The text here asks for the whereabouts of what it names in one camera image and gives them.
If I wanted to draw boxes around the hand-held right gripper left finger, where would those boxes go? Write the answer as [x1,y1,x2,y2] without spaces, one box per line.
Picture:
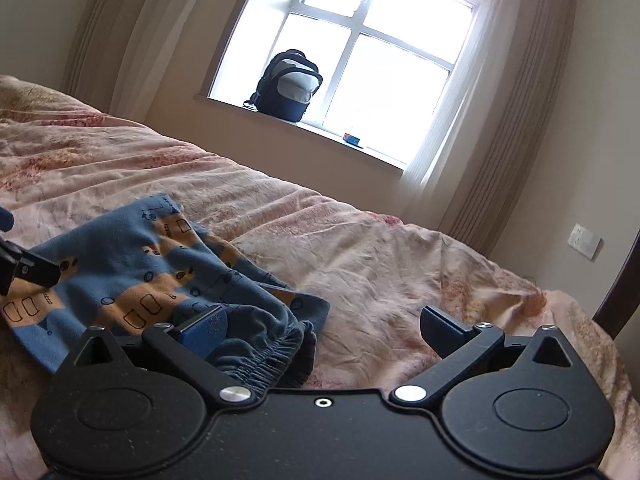
[73,304,253,407]

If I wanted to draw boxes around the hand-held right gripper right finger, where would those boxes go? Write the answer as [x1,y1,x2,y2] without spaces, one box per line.
[389,305,574,406]

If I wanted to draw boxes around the blue and orange printed pants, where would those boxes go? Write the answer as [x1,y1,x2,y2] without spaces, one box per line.
[0,192,332,390]

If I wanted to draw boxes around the pink floral blanket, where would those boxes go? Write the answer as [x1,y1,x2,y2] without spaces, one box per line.
[0,74,640,480]

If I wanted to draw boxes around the dark wooden headboard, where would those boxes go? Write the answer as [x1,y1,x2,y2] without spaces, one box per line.
[592,237,640,343]

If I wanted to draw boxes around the white framed window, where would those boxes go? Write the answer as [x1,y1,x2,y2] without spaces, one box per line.
[207,0,481,167]

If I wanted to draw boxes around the dark blue grey backpack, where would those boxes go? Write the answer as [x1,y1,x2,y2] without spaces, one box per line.
[248,49,324,123]

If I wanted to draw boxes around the white wall socket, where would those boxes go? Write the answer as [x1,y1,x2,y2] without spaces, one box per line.
[569,223,602,261]

